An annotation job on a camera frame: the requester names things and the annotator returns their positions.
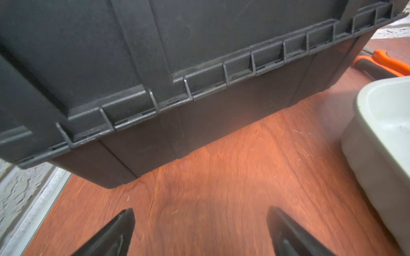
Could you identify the orange-handled pliers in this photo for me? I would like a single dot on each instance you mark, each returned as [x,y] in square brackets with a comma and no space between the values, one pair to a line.
[378,65]

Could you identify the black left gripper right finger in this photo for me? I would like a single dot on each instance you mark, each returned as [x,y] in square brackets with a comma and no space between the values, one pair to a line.
[291,239]

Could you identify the aluminium corner post left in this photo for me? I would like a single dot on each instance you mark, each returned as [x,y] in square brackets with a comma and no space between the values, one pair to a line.
[38,210]

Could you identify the grey-green storage tray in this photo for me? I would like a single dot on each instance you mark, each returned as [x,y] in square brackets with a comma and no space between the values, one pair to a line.
[376,144]

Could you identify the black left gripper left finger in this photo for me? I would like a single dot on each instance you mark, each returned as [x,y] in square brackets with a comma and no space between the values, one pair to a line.
[113,239]

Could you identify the black plastic toolbox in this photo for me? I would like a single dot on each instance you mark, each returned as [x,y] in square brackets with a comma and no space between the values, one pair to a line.
[111,90]

